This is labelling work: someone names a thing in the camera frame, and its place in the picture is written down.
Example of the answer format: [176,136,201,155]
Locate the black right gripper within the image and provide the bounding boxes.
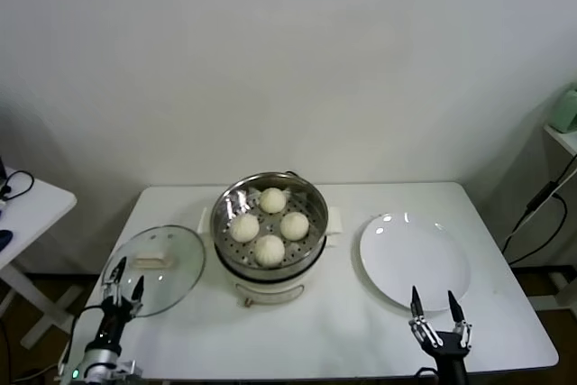
[408,285,475,359]

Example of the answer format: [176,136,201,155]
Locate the white plate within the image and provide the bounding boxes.
[359,212,473,313]

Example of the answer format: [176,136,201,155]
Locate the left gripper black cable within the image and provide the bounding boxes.
[66,305,107,362]

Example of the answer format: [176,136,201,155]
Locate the white side table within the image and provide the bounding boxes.
[0,167,78,350]

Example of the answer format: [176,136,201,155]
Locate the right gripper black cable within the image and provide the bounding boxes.
[414,365,441,385]

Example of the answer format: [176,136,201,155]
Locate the white steamed baozi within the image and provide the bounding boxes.
[259,187,287,215]
[279,211,311,242]
[254,234,287,269]
[229,215,261,244]

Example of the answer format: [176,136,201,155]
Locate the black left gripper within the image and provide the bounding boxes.
[99,257,146,337]

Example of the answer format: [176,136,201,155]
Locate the steel steamer basket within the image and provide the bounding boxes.
[209,171,330,271]

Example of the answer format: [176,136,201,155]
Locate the glass pot lid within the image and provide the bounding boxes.
[101,224,207,318]

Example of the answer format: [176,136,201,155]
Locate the thin black looped cable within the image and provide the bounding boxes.
[0,170,36,202]

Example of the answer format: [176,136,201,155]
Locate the black cable with adapter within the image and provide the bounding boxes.
[502,154,577,268]

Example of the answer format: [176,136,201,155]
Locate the steel steamer pot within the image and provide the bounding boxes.
[197,206,346,309]

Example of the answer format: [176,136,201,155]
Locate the green box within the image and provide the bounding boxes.
[552,85,577,133]

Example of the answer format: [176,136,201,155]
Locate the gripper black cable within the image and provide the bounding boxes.
[414,365,441,385]
[66,305,107,362]

